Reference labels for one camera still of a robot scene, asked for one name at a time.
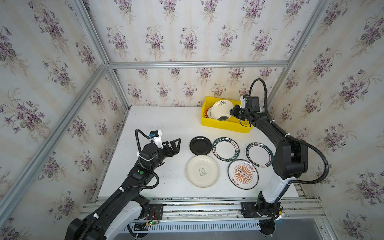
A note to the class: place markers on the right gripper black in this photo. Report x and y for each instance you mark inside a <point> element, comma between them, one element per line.
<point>244,113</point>

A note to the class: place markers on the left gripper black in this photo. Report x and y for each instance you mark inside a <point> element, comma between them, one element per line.
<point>167,148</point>

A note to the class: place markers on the cream plate black ink pattern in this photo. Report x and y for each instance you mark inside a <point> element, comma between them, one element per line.
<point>221,110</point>

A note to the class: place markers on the black round plate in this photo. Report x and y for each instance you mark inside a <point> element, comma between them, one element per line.
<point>200,145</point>

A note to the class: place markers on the cream plate bear drawing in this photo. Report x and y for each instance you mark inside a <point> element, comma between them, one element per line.
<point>202,171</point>

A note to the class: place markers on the white plate red green rim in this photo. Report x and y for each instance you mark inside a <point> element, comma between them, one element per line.
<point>259,155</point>

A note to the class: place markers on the white plate orange sunburst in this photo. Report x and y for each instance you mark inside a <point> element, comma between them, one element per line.
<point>243,174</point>

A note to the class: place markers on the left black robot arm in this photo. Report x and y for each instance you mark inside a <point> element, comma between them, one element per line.
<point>126,203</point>

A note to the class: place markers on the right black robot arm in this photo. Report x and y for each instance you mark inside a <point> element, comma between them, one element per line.
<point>290,160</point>

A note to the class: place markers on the white plate green text rim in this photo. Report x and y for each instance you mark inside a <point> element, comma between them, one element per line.
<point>226,149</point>

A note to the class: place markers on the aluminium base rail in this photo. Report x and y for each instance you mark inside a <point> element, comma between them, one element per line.
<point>223,214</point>

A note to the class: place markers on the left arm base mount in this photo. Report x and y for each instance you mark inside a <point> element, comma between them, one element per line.
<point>151,216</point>

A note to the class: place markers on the aluminium frame back crossbar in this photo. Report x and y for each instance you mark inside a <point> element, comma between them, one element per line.
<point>197,64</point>

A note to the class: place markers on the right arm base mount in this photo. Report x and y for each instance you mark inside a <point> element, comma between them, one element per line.
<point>268,211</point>

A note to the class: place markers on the aluminium frame post right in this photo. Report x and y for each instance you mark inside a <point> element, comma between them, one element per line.
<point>306,34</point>

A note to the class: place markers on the aluminium frame post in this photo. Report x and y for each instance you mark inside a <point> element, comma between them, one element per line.
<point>306,34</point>
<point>46,62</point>

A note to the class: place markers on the aluminium frame post left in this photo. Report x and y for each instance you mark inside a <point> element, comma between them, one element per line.
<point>46,62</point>

